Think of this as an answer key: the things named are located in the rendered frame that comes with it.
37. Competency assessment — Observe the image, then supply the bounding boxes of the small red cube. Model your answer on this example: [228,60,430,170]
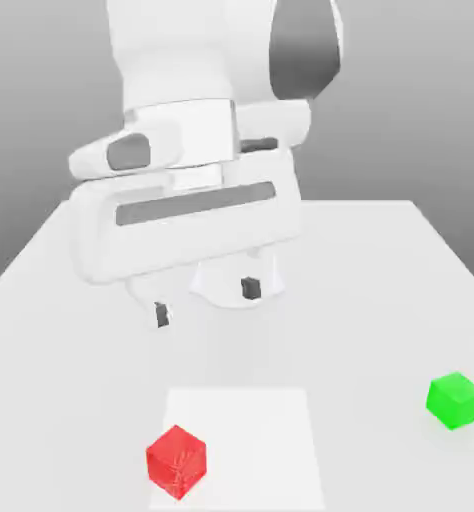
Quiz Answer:
[145,424,209,502]

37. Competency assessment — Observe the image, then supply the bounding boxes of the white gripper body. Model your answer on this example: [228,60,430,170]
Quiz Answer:
[68,149,303,286]

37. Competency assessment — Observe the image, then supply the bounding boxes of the small green cube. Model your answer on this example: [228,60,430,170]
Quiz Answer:
[425,370,474,432]

